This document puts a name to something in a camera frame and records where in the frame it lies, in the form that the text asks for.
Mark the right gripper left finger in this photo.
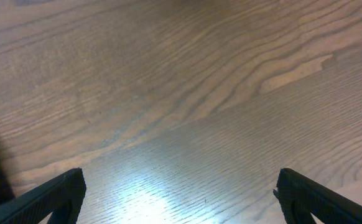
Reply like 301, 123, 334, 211
0, 168, 86, 224

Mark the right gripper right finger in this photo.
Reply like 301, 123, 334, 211
273, 168, 362, 224

